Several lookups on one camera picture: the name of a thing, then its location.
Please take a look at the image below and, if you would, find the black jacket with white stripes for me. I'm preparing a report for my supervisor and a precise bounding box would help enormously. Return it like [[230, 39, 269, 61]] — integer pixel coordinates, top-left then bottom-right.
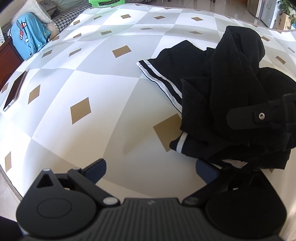
[[137, 26, 295, 169]]

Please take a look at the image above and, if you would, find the checkered diamond tablecloth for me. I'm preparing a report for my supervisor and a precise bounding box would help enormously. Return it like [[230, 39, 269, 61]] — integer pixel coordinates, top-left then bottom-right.
[[1, 4, 295, 199]]

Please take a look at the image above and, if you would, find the cardboard box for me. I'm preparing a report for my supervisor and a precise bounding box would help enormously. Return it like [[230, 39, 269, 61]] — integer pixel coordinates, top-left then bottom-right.
[[273, 11, 291, 31]]

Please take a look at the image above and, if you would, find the green potted plant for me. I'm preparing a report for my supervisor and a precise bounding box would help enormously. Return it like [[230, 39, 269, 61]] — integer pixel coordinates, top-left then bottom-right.
[[278, 1, 295, 30]]

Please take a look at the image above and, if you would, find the smartphone on table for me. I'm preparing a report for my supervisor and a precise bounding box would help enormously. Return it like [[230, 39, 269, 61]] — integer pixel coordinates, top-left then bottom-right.
[[3, 71, 27, 111]]

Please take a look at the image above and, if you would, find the red wooden cabinet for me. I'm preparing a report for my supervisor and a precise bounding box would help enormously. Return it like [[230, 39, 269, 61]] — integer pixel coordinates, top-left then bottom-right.
[[0, 39, 23, 88]]

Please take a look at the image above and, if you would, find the blue cartoon garment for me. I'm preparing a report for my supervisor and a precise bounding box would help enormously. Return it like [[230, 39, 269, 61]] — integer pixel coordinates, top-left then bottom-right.
[[7, 13, 51, 60]]

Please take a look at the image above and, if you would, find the houndstooth sofa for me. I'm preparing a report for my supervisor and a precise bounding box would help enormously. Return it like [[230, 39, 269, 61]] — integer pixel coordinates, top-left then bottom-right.
[[52, 1, 92, 33]]

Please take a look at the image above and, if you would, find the green plastic chair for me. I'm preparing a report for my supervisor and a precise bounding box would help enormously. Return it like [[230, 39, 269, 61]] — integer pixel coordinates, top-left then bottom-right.
[[88, 0, 125, 8]]

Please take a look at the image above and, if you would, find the white pillow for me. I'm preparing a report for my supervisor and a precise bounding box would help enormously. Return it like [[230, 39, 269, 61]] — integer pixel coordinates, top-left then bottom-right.
[[10, 0, 53, 24]]

